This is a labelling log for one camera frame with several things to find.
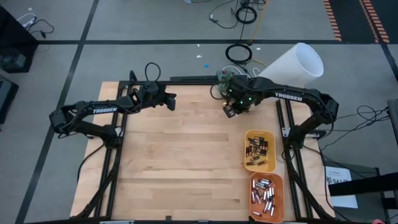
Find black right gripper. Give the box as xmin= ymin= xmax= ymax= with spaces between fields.
xmin=222 ymin=77 xmax=262 ymax=119

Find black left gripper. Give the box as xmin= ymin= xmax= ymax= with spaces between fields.
xmin=129 ymin=82 xmax=178 ymax=112

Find potted succulent plant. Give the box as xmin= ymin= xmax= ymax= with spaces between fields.
xmin=217 ymin=76 xmax=234 ymax=96

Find grey power strip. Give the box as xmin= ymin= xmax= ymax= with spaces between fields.
xmin=216 ymin=70 xmax=234 ymax=82

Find long black bar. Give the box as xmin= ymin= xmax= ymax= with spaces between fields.
xmin=169 ymin=75 xmax=218 ymax=83

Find white cylindrical table lamp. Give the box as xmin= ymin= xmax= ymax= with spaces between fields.
xmin=257 ymin=42 xmax=325 ymax=90

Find yellow plastic bin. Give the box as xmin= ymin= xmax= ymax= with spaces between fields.
xmin=244 ymin=129 xmax=277 ymax=174

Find orange plastic bin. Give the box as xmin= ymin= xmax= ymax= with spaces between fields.
xmin=249 ymin=172 xmax=285 ymax=224

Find black floor mat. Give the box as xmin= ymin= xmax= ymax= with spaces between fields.
xmin=325 ymin=0 xmax=398 ymax=44

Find grey side table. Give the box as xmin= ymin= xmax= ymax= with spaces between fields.
xmin=322 ymin=157 xmax=391 ymax=224

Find black equipment box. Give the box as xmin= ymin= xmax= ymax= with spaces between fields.
xmin=0 ymin=73 xmax=20 ymax=126

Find black cabinet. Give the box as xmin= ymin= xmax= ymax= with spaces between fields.
xmin=0 ymin=5 xmax=40 ymax=75

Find white printed paper sheet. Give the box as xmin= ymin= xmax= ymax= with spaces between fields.
xmin=324 ymin=165 xmax=359 ymax=209

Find black beam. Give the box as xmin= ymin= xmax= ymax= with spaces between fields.
xmin=328 ymin=177 xmax=398 ymax=198

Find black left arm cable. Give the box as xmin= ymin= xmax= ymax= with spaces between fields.
xmin=144 ymin=62 xmax=162 ymax=84

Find white cable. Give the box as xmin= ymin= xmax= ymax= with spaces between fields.
xmin=221 ymin=64 xmax=261 ymax=77

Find black cable coil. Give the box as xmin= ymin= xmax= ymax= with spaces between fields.
xmin=224 ymin=43 xmax=253 ymax=65
xmin=234 ymin=5 xmax=259 ymax=25

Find yellow cable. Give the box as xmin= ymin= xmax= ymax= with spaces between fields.
xmin=248 ymin=0 xmax=269 ymax=68

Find black cable with plug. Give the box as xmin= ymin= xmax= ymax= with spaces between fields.
xmin=208 ymin=0 xmax=239 ymax=30

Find black floor cables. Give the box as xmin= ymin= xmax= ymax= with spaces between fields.
xmin=312 ymin=104 xmax=392 ymax=152

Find white adapter with cable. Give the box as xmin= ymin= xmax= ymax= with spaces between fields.
xmin=16 ymin=11 xmax=55 ymax=40

